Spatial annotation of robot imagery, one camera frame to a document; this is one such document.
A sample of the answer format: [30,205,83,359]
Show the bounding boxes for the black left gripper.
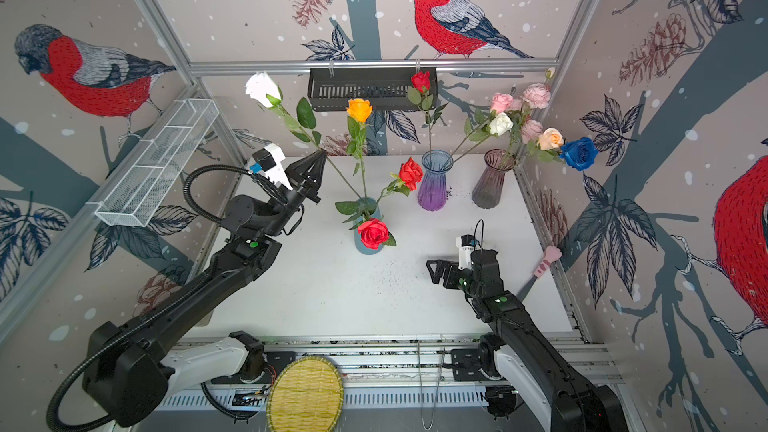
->
[263,151,324,241]

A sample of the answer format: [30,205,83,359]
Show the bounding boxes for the teal ceramic vase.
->
[353,197,387,255]

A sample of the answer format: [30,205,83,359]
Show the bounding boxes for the orange rose flower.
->
[347,99,373,195]

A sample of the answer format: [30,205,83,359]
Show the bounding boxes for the blue purple glass vase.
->
[417,150,453,212]

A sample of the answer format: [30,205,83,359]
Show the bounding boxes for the smoky pink glass vase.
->
[471,149,517,209]

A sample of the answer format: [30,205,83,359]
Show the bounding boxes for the white rose flower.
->
[244,71,362,200]
[451,111,515,161]

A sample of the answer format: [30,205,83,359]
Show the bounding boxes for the dark red rose flower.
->
[407,71,446,152]

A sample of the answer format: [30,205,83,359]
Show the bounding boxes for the pink carnation flower stem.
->
[520,119,543,144]

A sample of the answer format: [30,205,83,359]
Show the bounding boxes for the cream peach rose stem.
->
[525,128,565,162]

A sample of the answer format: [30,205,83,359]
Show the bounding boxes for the blue rose flower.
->
[560,137,599,171]

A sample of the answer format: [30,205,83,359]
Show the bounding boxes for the pink rose flower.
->
[449,92,517,160]

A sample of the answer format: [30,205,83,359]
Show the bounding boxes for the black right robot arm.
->
[426,234,629,431]

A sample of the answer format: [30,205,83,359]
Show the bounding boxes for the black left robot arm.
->
[46,144,327,431]

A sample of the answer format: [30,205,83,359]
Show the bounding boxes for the pink silicone spatula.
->
[516,245,563,301]

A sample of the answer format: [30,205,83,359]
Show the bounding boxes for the yellow woven round mat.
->
[266,356,344,432]

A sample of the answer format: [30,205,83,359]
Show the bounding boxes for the black hanging wire basket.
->
[307,67,418,112]

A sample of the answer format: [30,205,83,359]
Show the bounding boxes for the white mesh wall shelf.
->
[95,98,219,227]

